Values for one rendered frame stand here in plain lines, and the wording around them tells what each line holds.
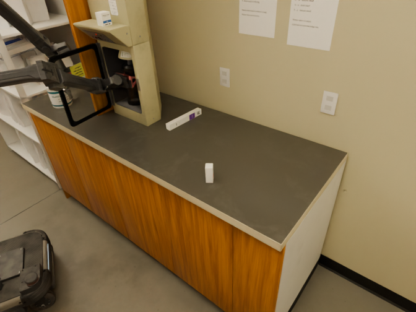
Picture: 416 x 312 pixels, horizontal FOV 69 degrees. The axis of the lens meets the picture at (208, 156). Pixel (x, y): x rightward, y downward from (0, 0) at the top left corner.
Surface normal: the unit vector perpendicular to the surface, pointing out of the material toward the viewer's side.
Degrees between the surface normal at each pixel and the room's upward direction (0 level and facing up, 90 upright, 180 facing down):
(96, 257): 0
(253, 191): 0
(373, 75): 90
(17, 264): 0
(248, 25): 90
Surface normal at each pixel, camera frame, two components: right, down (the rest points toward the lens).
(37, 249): -0.04, -0.81
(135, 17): 0.78, 0.33
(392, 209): -0.63, 0.48
